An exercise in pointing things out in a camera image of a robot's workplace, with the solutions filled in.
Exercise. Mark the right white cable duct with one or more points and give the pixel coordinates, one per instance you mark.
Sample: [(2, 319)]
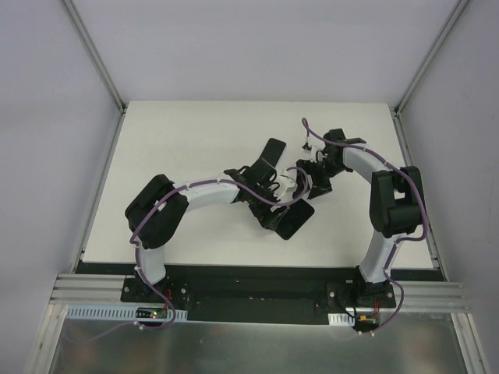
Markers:
[(340, 319)]

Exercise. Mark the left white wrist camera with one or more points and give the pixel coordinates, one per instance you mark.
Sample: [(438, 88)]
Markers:
[(283, 185)]

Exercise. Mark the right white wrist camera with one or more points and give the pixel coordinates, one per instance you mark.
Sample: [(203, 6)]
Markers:
[(310, 149)]

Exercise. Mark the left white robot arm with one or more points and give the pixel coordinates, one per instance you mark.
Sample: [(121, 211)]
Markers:
[(156, 212)]

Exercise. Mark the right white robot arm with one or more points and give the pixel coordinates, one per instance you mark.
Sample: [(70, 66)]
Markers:
[(396, 207)]

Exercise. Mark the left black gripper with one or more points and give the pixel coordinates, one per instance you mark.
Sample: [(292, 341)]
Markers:
[(270, 195)]

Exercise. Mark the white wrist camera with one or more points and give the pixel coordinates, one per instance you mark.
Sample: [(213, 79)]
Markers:
[(283, 185), (310, 149)]

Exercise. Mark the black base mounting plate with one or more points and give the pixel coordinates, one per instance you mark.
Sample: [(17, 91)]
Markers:
[(258, 294)]

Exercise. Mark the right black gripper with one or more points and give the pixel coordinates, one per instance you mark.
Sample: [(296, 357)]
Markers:
[(312, 179)]

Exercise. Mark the aluminium frame rail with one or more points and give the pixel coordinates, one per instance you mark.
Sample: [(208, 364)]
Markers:
[(88, 289)]

